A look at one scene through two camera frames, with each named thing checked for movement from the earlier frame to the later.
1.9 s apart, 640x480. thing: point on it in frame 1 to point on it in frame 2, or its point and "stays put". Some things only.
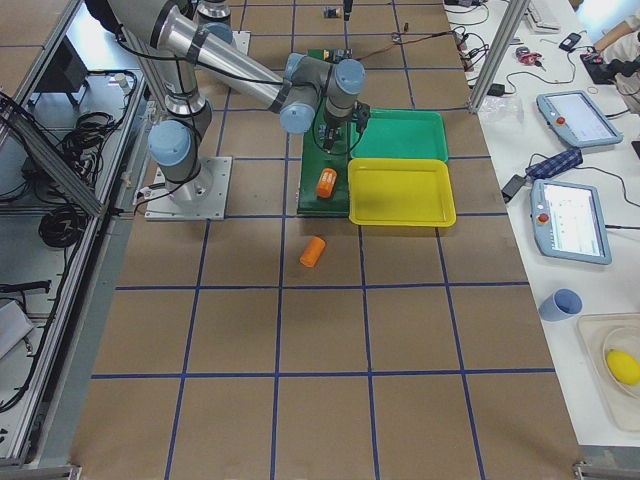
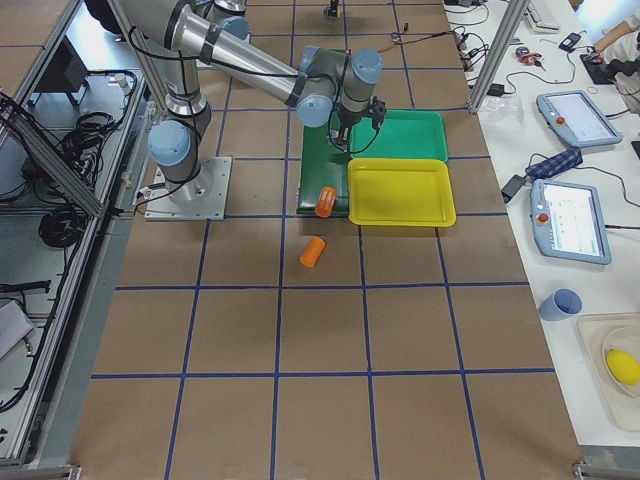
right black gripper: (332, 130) to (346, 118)
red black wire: (402, 43) stays put
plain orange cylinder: (312, 252) stays put
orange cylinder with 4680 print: (327, 182) to (325, 202)
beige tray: (600, 334) stays put
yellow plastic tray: (405, 192) stays put
